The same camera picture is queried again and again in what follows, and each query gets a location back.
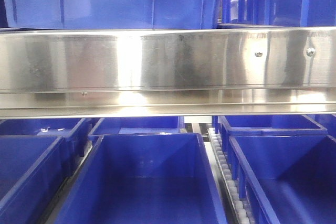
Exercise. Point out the stainless steel shelf front rail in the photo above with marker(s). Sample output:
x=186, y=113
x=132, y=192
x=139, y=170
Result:
x=97, y=73

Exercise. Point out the blue bin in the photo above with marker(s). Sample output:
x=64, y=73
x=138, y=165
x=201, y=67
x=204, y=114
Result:
x=67, y=128
x=130, y=178
x=270, y=125
x=131, y=125
x=286, y=179
x=31, y=172

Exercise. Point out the blue bin lower centre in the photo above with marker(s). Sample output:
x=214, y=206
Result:
x=130, y=178

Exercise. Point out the silver bolt on rail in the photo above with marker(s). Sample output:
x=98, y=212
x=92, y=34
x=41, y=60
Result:
x=259, y=54
x=310, y=52

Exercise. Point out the large blue crate upper centre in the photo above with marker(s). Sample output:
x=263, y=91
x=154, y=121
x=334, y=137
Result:
x=112, y=14

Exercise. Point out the blue bin lower left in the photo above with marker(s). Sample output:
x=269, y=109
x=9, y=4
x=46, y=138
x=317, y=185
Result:
x=31, y=172

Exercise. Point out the roller track rail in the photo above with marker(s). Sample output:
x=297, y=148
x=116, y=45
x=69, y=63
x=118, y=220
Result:
x=239, y=208

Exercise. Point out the blue bin lower right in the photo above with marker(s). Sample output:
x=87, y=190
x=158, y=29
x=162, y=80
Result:
x=286, y=179

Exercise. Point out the blue bin rear left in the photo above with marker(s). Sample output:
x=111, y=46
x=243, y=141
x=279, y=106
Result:
x=67, y=128

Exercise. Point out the blue bin rear centre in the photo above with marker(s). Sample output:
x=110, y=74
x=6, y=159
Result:
x=131, y=125

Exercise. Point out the blue bin rear right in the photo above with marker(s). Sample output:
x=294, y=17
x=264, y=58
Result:
x=270, y=125

